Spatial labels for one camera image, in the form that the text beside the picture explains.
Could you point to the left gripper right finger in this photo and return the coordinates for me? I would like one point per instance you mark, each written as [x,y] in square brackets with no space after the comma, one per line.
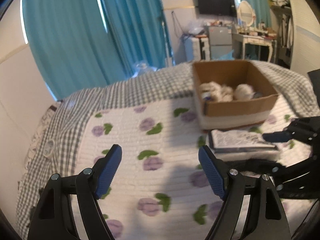
[265,218]

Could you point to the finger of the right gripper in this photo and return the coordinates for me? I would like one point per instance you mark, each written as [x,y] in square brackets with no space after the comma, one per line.
[282,136]
[258,166]

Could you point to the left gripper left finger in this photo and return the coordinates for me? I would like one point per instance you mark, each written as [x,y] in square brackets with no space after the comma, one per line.
[53,216]

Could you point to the white packaged box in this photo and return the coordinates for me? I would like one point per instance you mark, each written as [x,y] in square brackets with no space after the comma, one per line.
[236,141]

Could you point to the white soft roll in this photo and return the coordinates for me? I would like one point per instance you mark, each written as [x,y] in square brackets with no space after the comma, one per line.
[243,92]

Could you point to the blue white tissue pack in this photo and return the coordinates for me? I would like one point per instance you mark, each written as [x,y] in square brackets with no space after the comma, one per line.
[206,96]

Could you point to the brown cardboard box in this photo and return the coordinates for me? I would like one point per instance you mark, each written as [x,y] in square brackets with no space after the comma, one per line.
[236,113]

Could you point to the grey checked blanket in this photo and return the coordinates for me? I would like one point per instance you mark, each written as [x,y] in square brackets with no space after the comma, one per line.
[55,148]

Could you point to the white wardrobe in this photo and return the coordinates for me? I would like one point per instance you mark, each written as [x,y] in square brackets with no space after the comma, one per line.
[305,26]

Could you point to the white floral quilt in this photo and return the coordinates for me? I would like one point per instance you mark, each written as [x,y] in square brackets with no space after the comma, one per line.
[160,190]

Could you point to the white dressing table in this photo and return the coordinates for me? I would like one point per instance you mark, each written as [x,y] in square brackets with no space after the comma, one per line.
[260,41]

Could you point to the small grey fridge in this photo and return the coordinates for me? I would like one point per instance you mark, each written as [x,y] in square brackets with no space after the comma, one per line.
[220,41]

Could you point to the white drawer cabinet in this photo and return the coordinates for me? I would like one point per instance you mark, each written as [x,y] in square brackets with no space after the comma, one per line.
[197,49]

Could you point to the white oval vanity mirror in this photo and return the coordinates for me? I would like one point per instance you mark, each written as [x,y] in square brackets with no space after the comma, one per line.
[246,14]

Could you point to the teal curtain left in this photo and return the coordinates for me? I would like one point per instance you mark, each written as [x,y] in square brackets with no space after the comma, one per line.
[71,46]

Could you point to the teal curtain middle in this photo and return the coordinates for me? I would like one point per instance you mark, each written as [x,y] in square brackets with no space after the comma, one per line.
[139,30]

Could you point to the black wall television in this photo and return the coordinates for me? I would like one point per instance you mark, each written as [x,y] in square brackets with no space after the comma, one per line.
[217,7]

